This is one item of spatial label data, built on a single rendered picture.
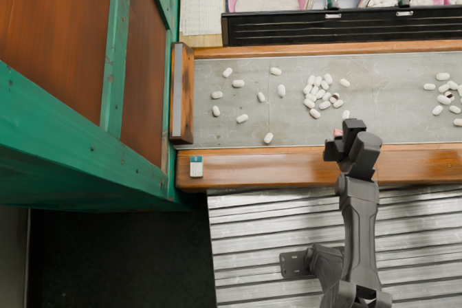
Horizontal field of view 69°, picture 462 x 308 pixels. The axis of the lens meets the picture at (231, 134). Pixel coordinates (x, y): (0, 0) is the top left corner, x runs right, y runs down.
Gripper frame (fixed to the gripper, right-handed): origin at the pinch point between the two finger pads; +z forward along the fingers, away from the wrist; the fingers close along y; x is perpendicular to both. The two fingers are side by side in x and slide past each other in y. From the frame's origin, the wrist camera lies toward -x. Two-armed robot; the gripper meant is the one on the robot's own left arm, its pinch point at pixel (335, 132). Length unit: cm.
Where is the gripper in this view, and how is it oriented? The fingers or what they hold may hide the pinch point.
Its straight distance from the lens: 99.8
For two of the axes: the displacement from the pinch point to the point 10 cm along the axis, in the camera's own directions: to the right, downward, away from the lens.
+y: -10.0, 0.3, 0.2
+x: 0.3, 8.3, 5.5
